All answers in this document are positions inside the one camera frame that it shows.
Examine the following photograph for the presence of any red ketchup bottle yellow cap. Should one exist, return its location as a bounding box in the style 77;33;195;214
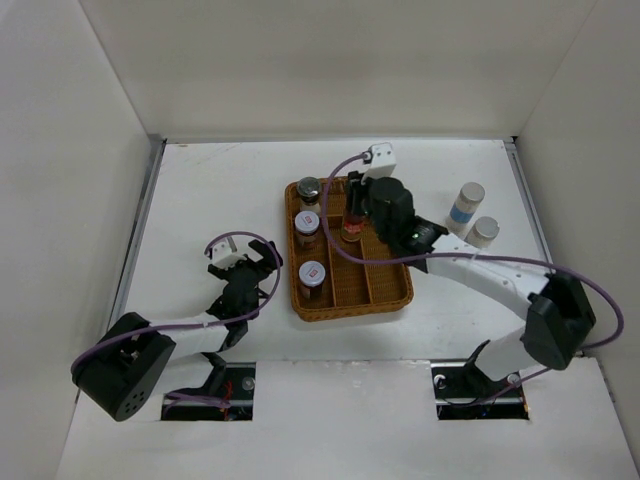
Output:
340;215;365;242

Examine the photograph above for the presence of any clear-cap salt grinder bottle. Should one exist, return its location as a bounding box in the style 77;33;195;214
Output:
296;176;322;215

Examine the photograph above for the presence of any orange-label spice jar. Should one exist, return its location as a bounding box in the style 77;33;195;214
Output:
294;210;320;248

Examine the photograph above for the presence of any white-lid brown spice jar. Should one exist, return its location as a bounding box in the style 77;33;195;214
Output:
298;260;326;300

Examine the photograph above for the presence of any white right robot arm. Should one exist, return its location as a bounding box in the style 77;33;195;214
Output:
345;171;595;396

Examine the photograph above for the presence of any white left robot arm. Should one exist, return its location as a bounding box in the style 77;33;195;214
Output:
70;234;283;422

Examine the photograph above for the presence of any brown wicker divided basket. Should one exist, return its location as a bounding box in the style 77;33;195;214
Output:
284;177;414;322

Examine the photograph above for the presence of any blue-label white granule bottle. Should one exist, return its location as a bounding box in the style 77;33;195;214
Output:
446;182;485;232

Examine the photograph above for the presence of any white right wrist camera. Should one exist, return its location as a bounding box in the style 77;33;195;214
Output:
363;142;397;181

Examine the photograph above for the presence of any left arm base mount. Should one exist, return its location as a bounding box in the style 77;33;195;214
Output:
160;353;257;422

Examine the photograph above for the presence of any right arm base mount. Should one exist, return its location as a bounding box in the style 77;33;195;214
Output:
431;360;529;421

